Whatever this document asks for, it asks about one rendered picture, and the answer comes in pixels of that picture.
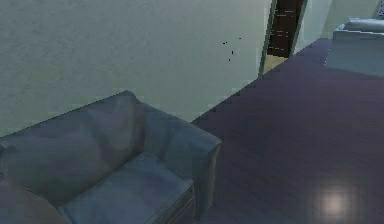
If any dark brown room door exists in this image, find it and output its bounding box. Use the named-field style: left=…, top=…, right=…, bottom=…
left=267, top=0, right=305, bottom=59

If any pale grey armchair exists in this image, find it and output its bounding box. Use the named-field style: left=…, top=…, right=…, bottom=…
left=324, top=17, right=384, bottom=78

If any grey blue sofa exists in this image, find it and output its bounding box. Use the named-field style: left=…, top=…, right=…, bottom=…
left=0, top=89, right=223, bottom=224

